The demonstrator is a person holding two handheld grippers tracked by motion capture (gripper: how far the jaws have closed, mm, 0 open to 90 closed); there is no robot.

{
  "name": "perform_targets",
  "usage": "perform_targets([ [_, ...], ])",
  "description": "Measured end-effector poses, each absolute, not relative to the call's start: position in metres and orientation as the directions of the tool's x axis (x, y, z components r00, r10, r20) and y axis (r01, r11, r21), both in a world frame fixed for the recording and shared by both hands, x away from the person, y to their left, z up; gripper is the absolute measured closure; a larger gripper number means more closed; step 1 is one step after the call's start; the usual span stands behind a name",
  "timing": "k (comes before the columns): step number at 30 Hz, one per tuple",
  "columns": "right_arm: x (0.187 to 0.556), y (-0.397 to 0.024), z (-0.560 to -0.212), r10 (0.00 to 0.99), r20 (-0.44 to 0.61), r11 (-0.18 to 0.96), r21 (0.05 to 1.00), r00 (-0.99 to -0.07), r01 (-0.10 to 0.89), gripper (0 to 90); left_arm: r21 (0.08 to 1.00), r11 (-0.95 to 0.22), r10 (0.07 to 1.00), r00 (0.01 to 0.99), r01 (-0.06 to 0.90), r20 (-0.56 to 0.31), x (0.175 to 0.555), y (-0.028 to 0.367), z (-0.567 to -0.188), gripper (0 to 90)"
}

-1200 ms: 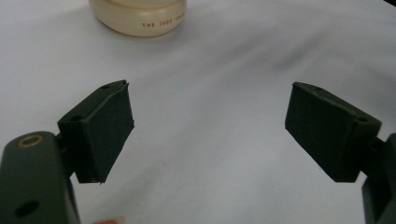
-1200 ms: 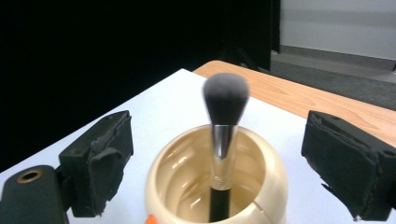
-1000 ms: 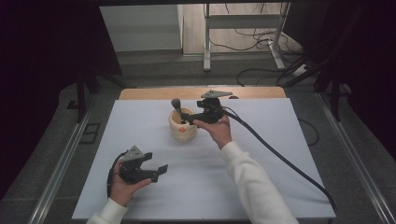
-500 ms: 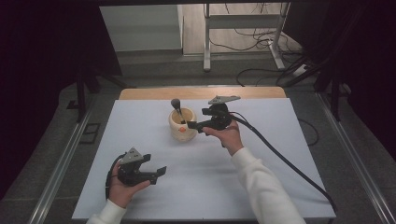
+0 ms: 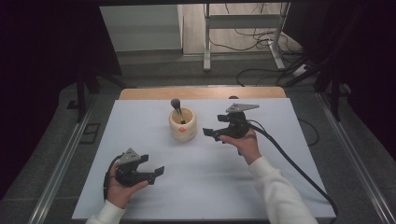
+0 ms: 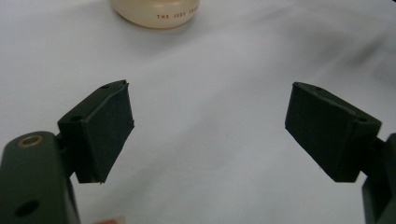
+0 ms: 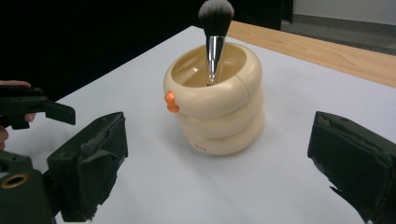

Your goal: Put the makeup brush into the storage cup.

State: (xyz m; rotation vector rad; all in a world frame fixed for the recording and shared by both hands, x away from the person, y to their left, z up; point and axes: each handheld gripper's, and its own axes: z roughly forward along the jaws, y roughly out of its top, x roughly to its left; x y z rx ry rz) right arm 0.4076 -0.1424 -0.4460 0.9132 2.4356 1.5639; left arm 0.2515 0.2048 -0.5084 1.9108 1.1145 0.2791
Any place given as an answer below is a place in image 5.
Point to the black tripod stand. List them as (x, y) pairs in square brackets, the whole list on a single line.
[(330, 77), (90, 84)]

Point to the black floor plate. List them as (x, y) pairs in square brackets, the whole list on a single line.
[(89, 133)]

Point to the person's left hand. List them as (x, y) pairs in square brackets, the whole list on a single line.
[(120, 193)]

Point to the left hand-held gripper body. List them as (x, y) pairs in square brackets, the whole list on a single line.
[(129, 168)]

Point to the person's right hand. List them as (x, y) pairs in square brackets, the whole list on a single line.
[(246, 146)]

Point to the cream ceramic cup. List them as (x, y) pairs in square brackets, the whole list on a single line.
[(183, 129)]

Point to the white metal stand frame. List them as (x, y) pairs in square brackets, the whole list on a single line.
[(243, 21)]

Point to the white power strip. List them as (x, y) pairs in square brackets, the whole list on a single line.
[(300, 70)]

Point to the grey cabinet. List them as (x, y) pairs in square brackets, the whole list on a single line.
[(143, 28)]

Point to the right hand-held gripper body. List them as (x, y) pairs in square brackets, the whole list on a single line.
[(236, 124)]

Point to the aluminium floor rail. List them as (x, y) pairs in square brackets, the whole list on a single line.
[(59, 168), (355, 158)]

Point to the white table cover sheet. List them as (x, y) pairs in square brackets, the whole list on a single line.
[(202, 174)]

